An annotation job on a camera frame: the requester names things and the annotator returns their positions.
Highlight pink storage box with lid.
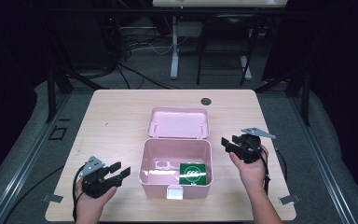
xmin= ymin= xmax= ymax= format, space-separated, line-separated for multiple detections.
xmin=138 ymin=106 xmax=214 ymax=201

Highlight metal table bracket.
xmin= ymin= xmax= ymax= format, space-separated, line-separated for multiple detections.
xmin=42 ymin=193 xmax=64 ymax=204
xmin=278 ymin=193 xmax=302 ymax=205

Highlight person's left hand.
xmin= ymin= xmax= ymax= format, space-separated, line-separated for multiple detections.
xmin=75 ymin=179 xmax=118 ymax=219

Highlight black floor cables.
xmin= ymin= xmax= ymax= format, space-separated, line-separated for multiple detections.
xmin=113 ymin=27 xmax=182 ymax=91

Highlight black floor cable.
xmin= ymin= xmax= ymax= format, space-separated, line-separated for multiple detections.
xmin=3 ymin=165 xmax=65 ymax=224

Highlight aluminium floor rail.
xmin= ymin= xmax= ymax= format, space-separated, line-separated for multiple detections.
xmin=0 ymin=92 xmax=73 ymax=224
xmin=288 ymin=95 xmax=358 ymax=224

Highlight black frame post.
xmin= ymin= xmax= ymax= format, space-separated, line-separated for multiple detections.
xmin=300 ymin=65 xmax=311 ymax=127
xmin=46 ymin=60 xmax=58 ymax=123

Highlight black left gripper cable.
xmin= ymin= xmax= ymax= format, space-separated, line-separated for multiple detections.
xmin=72 ymin=164 xmax=87 ymax=224

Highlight green packet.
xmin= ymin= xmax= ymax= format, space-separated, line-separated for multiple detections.
xmin=178 ymin=162 xmax=208 ymax=187

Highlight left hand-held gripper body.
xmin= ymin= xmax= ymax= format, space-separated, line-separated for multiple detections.
xmin=79 ymin=156 xmax=119 ymax=200

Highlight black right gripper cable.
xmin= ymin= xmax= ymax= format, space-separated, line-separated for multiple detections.
xmin=255 ymin=141 xmax=289 ymax=196

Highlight person's right hand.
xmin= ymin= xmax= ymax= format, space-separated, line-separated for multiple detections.
xmin=228 ymin=145 xmax=269 ymax=193

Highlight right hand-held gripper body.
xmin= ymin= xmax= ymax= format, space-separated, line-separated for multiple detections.
xmin=232 ymin=126 xmax=277 ymax=165

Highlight black chair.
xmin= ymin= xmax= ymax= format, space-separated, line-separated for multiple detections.
xmin=196 ymin=13 xmax=259 ymax=87

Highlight black horizontal frame bar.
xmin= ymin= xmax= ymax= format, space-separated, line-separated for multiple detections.
xmin=40 ymin=7 xmax=293 ymax=17

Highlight white desk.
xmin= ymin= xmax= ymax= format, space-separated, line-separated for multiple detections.
xmin=152 ymin=0 xmax=289 ymax=81

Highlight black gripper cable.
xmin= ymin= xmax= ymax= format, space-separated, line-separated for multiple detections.
xmin=255 ymin=141 xmax=289 ymax=196
xmin=72 ymin=164 xmax=87 ymax=224

